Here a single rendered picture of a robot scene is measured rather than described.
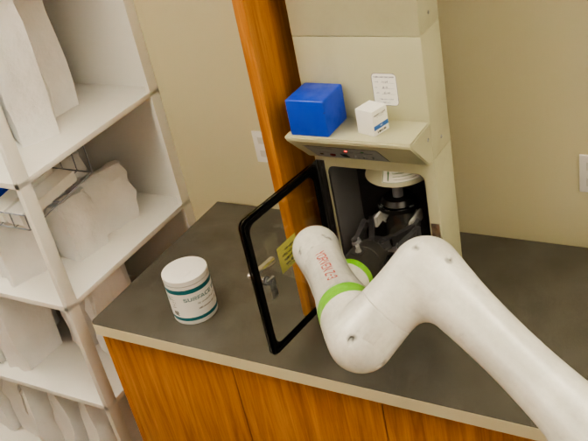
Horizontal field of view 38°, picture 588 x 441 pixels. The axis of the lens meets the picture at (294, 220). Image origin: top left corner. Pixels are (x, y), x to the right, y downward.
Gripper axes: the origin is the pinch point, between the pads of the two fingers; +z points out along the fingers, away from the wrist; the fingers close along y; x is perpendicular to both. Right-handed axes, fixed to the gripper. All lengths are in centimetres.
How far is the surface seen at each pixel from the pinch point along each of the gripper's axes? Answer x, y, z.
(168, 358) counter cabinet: 36, 62, -36
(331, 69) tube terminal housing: -43.0, 9.0, -6.1
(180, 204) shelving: 29, 103, 29
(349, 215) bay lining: 1.4, 14.3, -1.2
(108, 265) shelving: 28, 104, -11
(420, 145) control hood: -28.6, -14.2, -12.3
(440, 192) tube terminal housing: -11.5, -14.1, -4.6
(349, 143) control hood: -30.7, 0.5, -17.6
